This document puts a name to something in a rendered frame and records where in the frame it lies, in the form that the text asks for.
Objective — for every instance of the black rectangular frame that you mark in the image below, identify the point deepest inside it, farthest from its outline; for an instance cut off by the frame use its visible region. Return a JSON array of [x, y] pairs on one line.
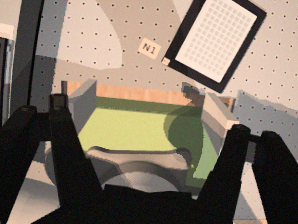
[[185, 27]]

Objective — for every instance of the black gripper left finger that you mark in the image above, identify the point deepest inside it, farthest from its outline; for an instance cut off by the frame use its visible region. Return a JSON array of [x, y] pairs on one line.
[[81, 193]]

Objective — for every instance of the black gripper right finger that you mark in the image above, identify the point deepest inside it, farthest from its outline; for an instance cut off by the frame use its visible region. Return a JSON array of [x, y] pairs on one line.
[[277, 181]]

